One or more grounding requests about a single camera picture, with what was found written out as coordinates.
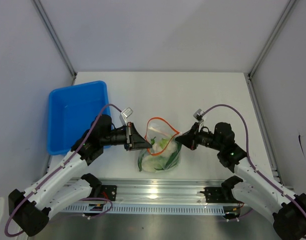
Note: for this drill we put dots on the aluminium frame post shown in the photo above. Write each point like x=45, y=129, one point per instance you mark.
x=37, y=4
x=250, y=81

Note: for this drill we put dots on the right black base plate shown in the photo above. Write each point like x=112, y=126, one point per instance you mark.
x=218, y=195

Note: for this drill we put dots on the right aluminium frame post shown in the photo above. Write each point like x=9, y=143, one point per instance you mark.
x=250, y=81

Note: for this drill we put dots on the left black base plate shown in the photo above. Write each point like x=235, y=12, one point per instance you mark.
x=109, y=192

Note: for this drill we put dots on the aluminium mounting rail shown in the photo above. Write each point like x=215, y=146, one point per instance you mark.
x=152, y=192

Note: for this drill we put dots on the left aluminium frame post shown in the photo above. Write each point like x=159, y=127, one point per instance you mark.
x=37, y=4

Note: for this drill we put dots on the green onion stalk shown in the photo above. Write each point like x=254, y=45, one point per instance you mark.
x=172, y=161

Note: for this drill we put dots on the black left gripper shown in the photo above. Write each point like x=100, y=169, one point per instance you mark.
x=133, y=139

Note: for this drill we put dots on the green lettuce leaf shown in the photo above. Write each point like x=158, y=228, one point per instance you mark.
x=149, y=163

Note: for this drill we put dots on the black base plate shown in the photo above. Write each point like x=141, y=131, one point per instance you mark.
x=218, y=195
x=109, y=192

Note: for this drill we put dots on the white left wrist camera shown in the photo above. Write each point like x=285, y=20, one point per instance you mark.
x=125, y=114

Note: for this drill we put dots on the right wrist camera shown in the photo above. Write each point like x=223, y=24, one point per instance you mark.
x=198, y=115

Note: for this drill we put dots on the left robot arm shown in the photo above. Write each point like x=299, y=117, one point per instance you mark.
x=33, y=207

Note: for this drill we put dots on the blue plastic bin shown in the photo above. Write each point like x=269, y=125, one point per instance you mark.
x=71, y=111

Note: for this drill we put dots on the clear zip top bag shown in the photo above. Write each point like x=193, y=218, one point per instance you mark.
x=160, y=128

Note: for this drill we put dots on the green chili pepper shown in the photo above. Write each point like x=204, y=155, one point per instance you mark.
x=153, y=140

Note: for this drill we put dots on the white slotted cable duct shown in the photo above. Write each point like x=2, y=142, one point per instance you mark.
x=213, y=210

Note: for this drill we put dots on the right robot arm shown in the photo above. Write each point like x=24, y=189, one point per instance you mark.
x=282, y=207

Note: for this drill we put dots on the white cauliflower with leaves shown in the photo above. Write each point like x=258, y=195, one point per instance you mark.
x=164, y=147

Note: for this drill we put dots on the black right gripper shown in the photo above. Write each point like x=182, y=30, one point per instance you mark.
x=190, y=139

